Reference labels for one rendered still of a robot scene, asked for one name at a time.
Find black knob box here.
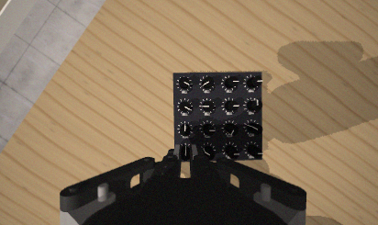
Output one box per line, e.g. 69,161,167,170
172,72,263,162

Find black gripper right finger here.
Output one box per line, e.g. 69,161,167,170
190,145,306,225

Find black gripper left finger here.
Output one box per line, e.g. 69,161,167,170
60,144,182,225

